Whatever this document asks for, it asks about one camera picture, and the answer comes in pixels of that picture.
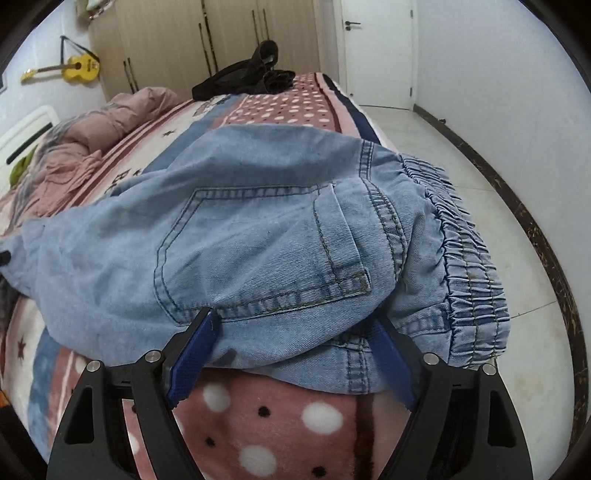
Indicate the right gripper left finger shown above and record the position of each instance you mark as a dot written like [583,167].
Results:
[92,439]

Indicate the yellow guitar on wall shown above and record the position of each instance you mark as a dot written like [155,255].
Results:
[83,68]

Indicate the black clothing pile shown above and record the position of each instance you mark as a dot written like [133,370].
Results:
[256,75]

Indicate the green item by headboard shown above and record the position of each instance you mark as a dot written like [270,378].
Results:
[20,167]

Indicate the patterned fleece bed blanket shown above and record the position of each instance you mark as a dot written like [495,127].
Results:
[236,425]

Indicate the white door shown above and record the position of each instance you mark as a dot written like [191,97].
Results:
[380,52]

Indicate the pink crumpled duvet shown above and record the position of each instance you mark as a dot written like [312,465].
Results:
[73,151]

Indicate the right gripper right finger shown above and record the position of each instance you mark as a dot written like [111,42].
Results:
[463,423]

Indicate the light blue denim pants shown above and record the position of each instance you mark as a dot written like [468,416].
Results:
[293,235]

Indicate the beige wooden wardrobe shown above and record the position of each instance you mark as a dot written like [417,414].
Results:
[178,44]

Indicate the white bed headboard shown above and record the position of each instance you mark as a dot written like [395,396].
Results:
[21,138]

